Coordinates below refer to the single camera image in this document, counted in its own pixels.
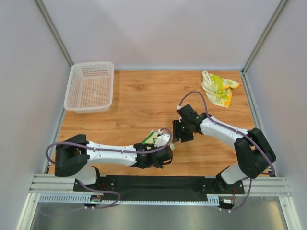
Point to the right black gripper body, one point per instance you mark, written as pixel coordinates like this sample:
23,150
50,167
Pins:
179,131

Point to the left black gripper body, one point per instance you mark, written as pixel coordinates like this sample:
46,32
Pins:
166,155

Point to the green patterned towel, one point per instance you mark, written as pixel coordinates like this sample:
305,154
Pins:
149,137

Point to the white yellow patterned towel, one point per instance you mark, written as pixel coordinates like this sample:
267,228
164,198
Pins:
217,89

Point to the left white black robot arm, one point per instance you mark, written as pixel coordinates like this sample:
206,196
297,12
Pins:
75,156

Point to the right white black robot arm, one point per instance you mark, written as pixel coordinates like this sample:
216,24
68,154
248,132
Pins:
253,152

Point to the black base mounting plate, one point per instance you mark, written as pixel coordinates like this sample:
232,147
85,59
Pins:
186,188

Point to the white perforated plastic basket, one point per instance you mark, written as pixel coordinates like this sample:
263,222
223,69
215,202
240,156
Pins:
90,87

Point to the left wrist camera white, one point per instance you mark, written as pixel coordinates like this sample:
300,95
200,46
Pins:
162,138

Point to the white cable duct strip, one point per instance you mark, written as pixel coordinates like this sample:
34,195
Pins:
91,199

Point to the aluminium frame rail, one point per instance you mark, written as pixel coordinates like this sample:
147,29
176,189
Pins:
260,187

